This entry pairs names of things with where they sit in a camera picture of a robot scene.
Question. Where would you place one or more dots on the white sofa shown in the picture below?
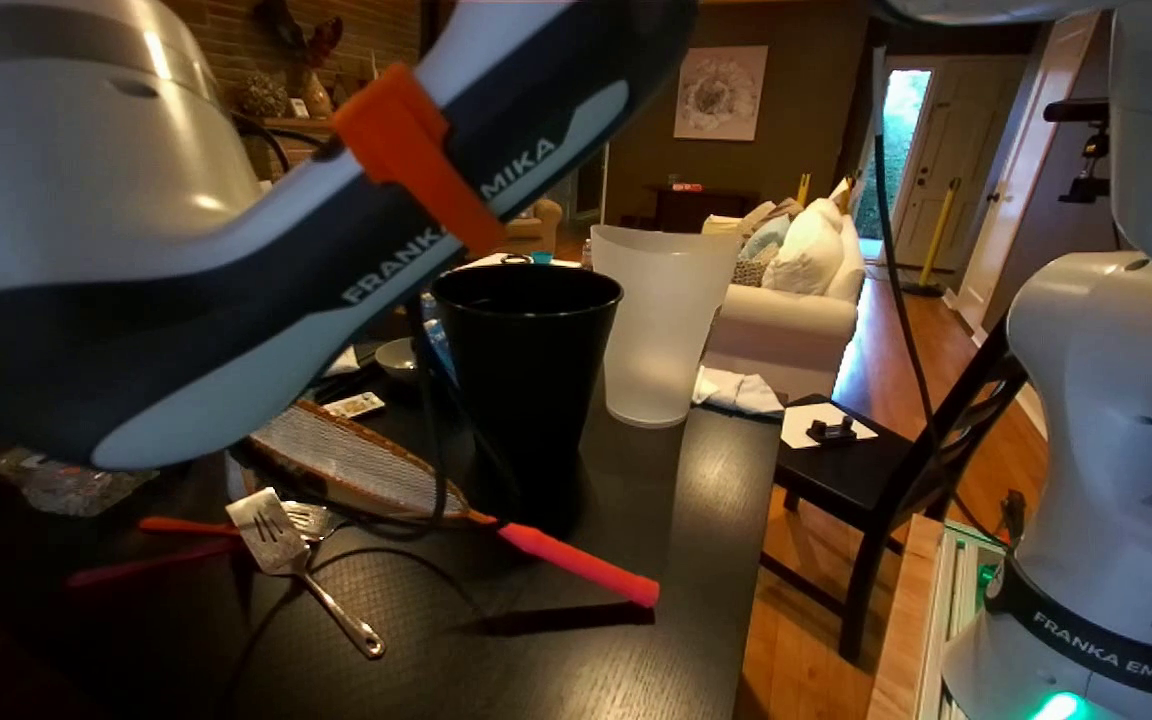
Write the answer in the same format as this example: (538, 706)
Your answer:
(794, 298)

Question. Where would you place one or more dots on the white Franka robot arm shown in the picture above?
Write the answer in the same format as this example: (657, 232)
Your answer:
(158, 303)

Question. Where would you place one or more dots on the metal slotted spatula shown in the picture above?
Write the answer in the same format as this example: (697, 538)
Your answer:
(279, 551)

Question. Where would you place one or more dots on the orange badminton racket red grip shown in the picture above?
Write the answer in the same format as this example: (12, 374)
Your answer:
(375, 473)

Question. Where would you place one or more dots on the black plastic bin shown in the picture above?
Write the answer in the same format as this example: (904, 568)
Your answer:
(526, 349)

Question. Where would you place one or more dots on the framed wall picture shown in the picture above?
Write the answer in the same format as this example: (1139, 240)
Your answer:
(718, 94)

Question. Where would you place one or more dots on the translucent white plastic bin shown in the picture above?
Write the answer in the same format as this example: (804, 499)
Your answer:
(674, 285)

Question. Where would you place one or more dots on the dark wooden chair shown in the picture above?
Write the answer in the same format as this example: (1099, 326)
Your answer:
(874, 487)

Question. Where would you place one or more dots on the white paper on chair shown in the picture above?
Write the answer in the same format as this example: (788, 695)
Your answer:
(820, 422)

